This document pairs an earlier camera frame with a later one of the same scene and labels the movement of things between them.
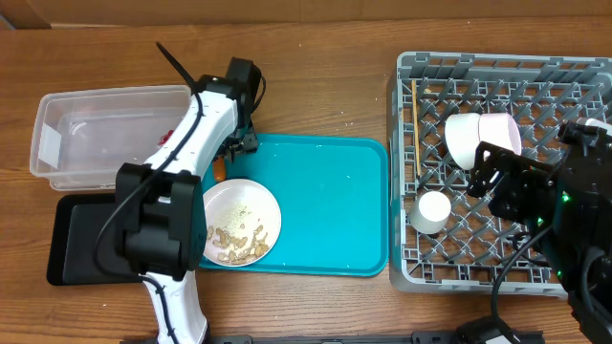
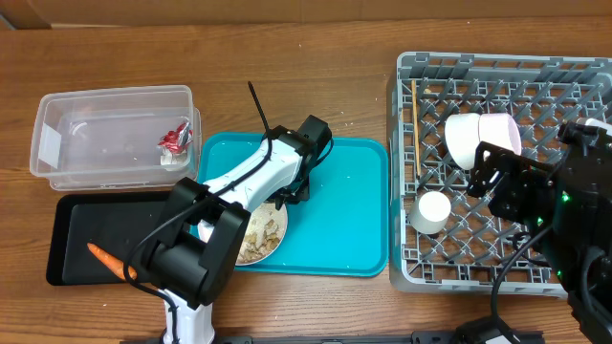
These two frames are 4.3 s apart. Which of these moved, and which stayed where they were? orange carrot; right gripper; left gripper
Moved: left gripper; orange carrot
Stayed: right gripper
